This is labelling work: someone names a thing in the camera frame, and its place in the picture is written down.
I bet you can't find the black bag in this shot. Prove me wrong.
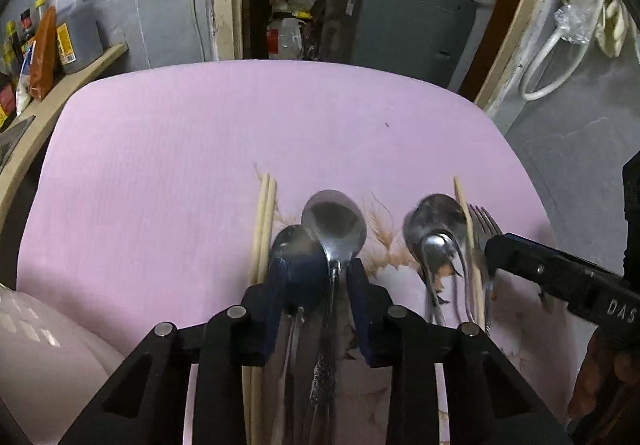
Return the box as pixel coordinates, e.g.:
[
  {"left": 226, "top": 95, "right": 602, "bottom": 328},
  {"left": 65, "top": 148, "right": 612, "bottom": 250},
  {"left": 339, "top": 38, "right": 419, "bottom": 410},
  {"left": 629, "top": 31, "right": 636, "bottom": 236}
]
[{"left": 300, "top": 0, "right": 333, "bottom": 60}]

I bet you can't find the grey appliance cabinet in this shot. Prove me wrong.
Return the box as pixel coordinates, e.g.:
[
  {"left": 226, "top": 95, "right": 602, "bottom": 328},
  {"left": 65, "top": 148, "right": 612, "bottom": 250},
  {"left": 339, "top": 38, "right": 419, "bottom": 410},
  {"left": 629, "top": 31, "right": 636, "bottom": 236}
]
[{"left": 327, "top": 0, "right": 478, "bottom": 93}]

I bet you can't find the plastic jug red label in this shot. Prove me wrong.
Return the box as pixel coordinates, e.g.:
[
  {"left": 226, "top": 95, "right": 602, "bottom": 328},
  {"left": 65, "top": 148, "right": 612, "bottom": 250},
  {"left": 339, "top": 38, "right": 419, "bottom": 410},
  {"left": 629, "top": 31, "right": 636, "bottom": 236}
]
[{"left": 267, "top": 17, "right": 306, "bottom": 60}]

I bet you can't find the cream wooden door frame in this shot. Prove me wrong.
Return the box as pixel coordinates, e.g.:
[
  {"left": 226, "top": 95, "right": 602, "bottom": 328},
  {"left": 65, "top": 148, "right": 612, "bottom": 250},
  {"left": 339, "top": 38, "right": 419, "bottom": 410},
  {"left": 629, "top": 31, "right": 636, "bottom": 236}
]
[{"left": 210, "top": 0, "right": 561, "bottom": 118}]

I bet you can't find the dark bottle yellow cap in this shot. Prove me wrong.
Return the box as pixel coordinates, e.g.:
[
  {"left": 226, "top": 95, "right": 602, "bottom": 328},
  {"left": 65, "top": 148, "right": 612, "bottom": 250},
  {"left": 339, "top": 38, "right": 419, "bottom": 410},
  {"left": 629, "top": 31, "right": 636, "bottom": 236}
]
[{"left": 4, "top": 22, "right": 21, "bottom": 76}]

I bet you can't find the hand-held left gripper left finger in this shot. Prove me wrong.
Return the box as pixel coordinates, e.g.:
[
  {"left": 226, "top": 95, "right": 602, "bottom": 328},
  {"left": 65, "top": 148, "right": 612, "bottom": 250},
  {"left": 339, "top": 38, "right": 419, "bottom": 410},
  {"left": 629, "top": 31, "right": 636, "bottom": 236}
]
[{"left": 57, "top": 257, "right": 291, "bottom": 445}]

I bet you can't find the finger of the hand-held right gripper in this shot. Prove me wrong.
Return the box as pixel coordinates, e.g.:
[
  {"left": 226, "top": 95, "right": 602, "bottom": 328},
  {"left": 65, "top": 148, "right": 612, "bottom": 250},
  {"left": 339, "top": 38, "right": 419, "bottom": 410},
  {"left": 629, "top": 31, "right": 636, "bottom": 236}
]
[{"left": 484, "top": 233, "right": 603, "bottom": 328}]

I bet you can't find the metal fork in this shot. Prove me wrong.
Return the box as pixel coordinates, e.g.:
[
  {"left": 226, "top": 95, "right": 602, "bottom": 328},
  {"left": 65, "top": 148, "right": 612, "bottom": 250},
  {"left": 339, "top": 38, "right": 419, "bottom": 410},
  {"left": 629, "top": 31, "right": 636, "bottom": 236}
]
[{"left": 467, "top": 205, "right": 503, "bottom": 332}]

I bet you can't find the pink printed blanket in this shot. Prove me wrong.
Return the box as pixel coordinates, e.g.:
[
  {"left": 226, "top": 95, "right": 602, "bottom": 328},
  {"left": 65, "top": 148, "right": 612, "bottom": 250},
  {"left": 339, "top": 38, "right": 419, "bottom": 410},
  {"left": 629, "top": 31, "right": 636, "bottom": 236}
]
[{"left": 15, "top": 59, "right": 571, "bottom": 445}]

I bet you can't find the small metal spoon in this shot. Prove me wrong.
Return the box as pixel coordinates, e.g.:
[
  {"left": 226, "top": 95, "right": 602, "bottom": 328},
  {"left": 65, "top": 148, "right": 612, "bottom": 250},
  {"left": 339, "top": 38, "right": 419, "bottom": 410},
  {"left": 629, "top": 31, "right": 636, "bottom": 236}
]
[
  {"left": 271, "top": 224, "right": 327, "bottom": 445},
  {"left": 421, "top": 233, "right": 463, "bottom": 326}
]

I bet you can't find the white seasoning packet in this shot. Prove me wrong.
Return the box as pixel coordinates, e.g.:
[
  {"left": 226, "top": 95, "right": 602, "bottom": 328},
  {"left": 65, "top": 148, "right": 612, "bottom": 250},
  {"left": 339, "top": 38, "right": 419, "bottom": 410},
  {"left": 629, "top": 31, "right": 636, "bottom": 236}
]
[{"left": 15, "top": 42, "right": 38, "bottom": 116}]

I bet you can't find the wooden chopstick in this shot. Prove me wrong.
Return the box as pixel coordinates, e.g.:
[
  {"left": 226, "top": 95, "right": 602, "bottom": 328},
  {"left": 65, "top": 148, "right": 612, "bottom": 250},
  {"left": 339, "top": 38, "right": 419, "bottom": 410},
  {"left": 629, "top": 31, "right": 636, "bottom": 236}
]
[
  {"left": 250, "top": 177, "right": 277, "bottom": 445},
  {"left": 453, "top": 176, "right": 487, "bottom": 331},
  {"left": 242, "top": 172, "right": 271, "bottom": 445}
]

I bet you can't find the white hose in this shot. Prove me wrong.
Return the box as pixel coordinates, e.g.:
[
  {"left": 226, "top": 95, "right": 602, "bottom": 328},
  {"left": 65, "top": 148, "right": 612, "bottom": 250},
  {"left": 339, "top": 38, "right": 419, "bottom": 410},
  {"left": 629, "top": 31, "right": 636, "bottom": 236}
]
[{"left": 518, "top": 27, "right": 596, "bottom": 100}]

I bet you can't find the pale pink round object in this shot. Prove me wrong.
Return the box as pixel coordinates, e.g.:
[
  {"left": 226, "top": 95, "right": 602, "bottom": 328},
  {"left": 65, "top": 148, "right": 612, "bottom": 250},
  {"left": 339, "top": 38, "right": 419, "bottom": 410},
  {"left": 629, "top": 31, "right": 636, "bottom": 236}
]
[{"left": 0, "top": 282, "right": 126, "bottom": 445}]

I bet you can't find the large metal spoon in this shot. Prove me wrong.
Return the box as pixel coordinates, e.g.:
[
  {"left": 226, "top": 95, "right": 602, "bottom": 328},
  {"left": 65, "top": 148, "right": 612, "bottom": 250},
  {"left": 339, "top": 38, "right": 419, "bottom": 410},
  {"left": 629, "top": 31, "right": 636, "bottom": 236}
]
[
  {"left": 301, "top": 190, "right": 367, "bottom": 445},
  {"left": 403, "top": 194, "right": 476, "bottom": 326}
]

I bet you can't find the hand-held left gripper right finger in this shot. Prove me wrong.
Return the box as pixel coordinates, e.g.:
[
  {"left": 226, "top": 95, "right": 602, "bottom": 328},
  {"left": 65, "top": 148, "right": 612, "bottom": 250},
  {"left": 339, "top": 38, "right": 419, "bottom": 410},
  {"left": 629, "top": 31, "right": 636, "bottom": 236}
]
[{"left": 347, "top": 257, "right": 573, "bottom": 445}]

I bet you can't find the person's right hand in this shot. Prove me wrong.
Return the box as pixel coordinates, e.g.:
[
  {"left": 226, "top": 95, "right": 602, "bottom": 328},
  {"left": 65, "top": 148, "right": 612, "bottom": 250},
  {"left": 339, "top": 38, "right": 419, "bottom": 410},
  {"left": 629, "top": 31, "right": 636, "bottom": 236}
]
[{"left": 567, "top": 325, "right": 640, "bottom": 433}]

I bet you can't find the dark oil jug yellow cap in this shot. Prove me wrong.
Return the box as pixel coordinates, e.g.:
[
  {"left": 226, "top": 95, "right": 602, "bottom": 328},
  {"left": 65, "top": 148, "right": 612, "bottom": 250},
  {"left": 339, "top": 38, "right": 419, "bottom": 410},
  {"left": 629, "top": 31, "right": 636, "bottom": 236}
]
[{"left": 51, "top": 0, "right": 104, "bottom": 76}]

